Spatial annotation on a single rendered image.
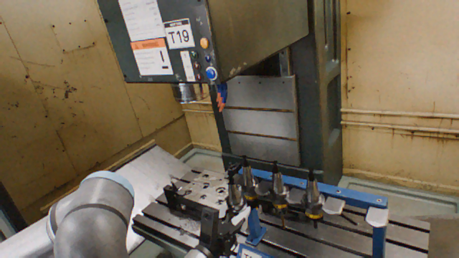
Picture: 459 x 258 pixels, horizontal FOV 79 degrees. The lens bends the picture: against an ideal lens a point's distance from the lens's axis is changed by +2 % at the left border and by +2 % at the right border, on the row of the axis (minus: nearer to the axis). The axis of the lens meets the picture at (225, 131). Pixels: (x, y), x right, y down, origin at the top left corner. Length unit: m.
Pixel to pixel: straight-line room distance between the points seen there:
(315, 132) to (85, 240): 1.20
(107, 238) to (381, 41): 1.48
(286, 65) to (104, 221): 1.08
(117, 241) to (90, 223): 0.05
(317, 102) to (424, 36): 0.56
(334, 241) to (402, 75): 0.91
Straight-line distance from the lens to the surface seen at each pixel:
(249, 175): 0.93
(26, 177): 1.94
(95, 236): 0.52
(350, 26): 1.67
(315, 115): 1.45
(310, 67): 1.38
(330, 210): 0.85
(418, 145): 1.84
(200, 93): 1.07
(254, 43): 0.90
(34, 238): 0.69
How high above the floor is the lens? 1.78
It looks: 24 degrees down
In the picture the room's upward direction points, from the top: 12 degrees counter-clockwise
